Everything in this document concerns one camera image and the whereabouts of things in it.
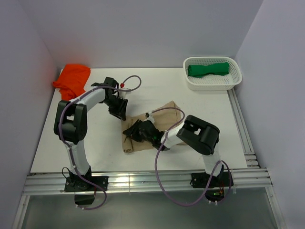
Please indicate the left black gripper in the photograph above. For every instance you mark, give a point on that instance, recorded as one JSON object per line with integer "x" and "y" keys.
{"x": 120, "y": 111}

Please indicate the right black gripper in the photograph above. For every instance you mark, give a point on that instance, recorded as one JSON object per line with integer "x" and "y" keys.
{"x": 132, "y": 131}

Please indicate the beige t-shirt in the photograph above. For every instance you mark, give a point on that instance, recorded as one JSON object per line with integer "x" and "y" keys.
{"x": 164, "y": 116}

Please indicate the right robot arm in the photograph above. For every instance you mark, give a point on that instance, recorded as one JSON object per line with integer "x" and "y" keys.
{"x": 194, "y": 132}

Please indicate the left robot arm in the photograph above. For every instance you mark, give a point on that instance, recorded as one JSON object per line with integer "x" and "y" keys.
{"x": 71, "y": 125}

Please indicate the orange t-shirt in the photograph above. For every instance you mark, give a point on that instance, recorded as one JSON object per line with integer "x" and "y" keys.
{"x": 72, "y": 80}

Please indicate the rolled green t-shirt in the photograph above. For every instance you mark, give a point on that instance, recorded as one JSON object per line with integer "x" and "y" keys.
{"x": 199, "y": 71}

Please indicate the white plastic basket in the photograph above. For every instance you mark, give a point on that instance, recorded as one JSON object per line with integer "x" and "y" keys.
{"x": 212, "y": 82}

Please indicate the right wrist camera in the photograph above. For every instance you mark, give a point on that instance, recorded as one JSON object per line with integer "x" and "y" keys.
{"x": 149, "y": 117}

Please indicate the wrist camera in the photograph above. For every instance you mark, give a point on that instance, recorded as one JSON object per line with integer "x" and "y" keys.
{"x": 149, "y": 117}
{"x": 123, "y": 92}

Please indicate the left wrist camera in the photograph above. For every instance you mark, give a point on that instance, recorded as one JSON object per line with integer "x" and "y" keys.
{"x": 123, "y": 92}

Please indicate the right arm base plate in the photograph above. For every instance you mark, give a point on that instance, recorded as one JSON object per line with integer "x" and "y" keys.
{"x": 200, "y": 180}

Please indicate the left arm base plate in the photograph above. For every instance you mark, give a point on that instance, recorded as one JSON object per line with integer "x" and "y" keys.
{"x": 75, "y": 184}

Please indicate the aluminium rail frame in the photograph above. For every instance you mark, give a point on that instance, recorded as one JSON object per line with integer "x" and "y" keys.
{"x": 252, "y": 177}

